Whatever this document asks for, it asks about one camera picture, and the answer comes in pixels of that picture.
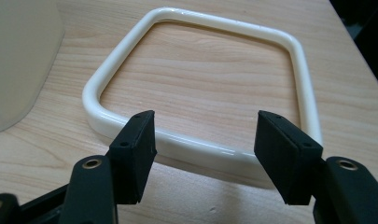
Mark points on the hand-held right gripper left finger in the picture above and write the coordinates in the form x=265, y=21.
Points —
x=137, y=155

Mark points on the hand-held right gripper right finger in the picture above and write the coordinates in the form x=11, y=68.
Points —
x=280, y=155

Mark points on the yellow plastic bag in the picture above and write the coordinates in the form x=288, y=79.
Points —
x=9, y=62

